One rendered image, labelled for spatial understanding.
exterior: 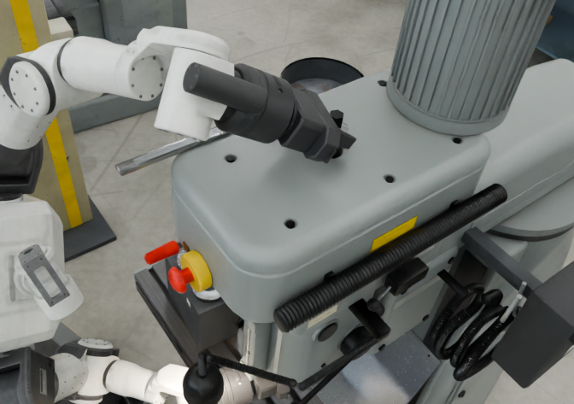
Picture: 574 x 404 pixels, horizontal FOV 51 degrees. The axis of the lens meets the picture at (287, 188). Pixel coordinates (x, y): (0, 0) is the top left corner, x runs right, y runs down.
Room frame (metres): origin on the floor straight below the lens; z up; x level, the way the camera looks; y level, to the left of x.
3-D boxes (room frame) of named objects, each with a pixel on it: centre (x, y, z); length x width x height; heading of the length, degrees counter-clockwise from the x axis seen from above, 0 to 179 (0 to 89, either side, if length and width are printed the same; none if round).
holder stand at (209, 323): (0.95, 0.20, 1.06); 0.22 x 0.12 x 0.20; 36
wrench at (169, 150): (0.65, 0.14, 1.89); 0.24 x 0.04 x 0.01; 131
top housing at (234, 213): (0.67, -0.07, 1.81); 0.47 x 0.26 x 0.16; 131
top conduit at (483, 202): (0.58, -0.18, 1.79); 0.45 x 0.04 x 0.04; 131
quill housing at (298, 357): (0.67, -0.06, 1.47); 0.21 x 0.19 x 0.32; 41
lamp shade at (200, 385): (0.48, 0.11, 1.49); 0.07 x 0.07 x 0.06
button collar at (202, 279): (0.51, 0.12, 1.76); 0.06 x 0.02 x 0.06; 41
